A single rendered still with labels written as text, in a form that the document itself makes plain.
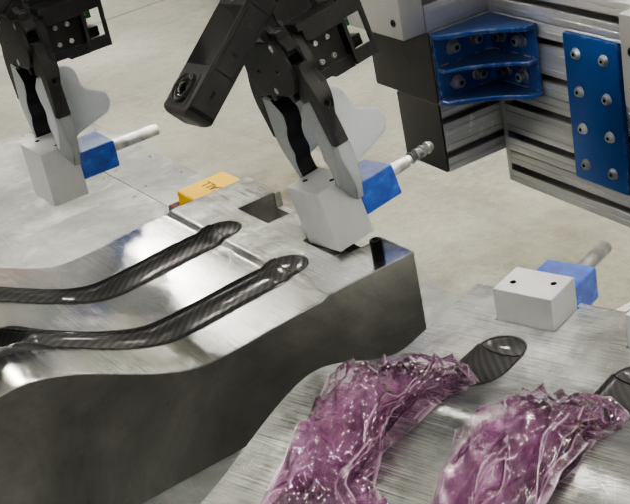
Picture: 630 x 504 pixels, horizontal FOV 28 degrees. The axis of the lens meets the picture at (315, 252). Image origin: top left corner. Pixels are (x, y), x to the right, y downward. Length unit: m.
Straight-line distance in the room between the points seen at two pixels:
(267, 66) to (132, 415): 0.29
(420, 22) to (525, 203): 1.67
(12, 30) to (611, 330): 0.59
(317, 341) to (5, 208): 0.65
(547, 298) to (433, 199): 2.28
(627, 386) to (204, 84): 0.38
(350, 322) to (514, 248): 1.93
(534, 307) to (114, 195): 0.68
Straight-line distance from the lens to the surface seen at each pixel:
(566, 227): 2.97
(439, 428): 0.78
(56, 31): 1.17
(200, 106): 0.94
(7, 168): 1.66
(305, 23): 0.96
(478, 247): 2.92
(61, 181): 1.20
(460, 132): 1.53
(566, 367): 0.89
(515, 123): 1.55
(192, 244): 1.11
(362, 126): 0.99
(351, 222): 1.01
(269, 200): 1.15
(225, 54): 0.95
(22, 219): 1.49
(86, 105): 1.18
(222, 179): 1.35
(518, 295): 0.94
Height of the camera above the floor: 1.35
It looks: 26 degrees down
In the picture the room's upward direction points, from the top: 12 degrees counter-clockwise
